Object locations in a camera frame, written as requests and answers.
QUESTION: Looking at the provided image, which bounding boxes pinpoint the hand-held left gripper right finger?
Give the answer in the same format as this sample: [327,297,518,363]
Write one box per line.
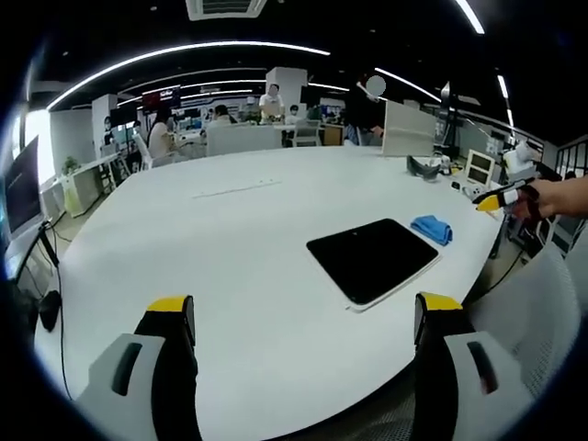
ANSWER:
[413,290,537,441]

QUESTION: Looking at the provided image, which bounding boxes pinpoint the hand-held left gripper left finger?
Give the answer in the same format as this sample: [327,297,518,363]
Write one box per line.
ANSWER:
[74,295,202,441]

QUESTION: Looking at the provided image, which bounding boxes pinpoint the blue cleaning cloth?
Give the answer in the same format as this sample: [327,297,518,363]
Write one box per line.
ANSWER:
[409,214,455,247]

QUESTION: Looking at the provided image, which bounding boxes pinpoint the black mirror with white frame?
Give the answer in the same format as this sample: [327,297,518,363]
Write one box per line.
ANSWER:
[305,218,444,315]

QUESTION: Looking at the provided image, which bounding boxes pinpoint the person's right hand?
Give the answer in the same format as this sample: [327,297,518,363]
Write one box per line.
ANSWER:
[527,177,588,220]

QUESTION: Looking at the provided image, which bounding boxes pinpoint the small white framed screen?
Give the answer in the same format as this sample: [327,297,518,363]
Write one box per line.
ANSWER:
[464,149,498,186]

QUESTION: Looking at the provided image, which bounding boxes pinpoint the black headset goggles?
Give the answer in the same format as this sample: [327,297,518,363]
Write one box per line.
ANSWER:
[405,154,443,184]

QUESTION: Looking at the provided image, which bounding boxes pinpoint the black tripod stand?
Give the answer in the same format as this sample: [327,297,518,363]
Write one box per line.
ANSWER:
[439,81,466,160]

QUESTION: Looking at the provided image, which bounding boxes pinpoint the white mesh office chair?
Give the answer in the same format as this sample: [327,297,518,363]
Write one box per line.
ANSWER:
[466,242,585,405]

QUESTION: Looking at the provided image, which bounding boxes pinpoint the white partition board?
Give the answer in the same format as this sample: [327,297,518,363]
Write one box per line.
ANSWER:
[380,99,437,159]

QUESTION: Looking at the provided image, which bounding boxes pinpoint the computer monitor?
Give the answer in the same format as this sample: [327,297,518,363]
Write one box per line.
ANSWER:
[0,134,46,243]

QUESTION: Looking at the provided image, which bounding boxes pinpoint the white desk divider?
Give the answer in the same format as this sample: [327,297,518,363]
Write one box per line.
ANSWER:
[205,123,282,158]

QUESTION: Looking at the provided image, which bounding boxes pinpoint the ceiling air vent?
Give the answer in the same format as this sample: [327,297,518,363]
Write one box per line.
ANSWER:
[185,0,268,22]

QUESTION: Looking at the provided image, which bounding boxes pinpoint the black cable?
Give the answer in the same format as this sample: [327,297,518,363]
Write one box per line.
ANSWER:
[41,219,74,401]

